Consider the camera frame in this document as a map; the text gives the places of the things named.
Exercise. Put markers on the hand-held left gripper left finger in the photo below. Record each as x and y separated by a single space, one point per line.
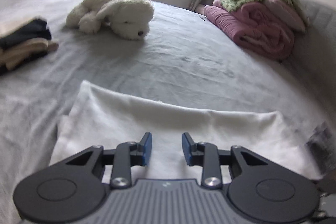
147 149

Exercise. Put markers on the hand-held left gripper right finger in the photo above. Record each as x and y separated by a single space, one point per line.
187 149

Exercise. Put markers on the cream long-sleeved sweatshirt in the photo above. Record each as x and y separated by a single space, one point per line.
168 119

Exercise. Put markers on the stack of folded dark and beige clothes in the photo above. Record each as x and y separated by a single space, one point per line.
23 43

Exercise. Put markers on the bed with grey sheet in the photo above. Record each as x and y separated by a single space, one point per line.
170 56

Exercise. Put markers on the grey quilted headboard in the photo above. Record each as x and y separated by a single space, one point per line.
320 50

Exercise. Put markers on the small white item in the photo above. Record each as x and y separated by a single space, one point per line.
202 18

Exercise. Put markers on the pink folded quilt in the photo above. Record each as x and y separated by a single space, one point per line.
257 32

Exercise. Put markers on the white plush dog toy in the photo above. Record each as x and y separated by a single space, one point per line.
118 14

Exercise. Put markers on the pink pillow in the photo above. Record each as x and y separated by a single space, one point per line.
288 14

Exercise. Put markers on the pink bolster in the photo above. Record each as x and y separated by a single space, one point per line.
201 8

